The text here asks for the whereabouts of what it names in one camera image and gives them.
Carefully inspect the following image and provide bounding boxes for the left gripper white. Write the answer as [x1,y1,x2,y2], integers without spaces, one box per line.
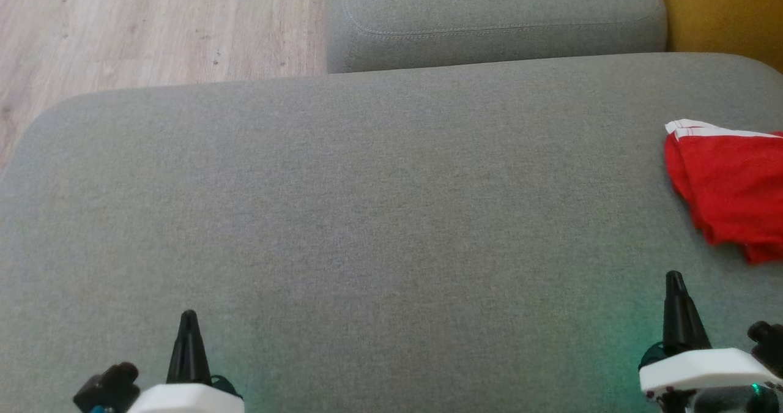
[125,310,245,413]

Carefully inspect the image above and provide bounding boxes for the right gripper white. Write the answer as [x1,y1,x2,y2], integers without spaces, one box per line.
[638,271,783,396]

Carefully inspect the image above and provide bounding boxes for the mustard yellow furniture panel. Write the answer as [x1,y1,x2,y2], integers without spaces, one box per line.
[653,0,783,75]

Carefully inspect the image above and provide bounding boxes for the large grey sofa seat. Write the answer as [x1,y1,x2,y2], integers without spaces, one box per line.
[0,52,783,413]

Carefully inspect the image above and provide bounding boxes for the red white-striped basketball shorts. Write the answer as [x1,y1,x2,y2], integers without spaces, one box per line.
[664,119,783,245]

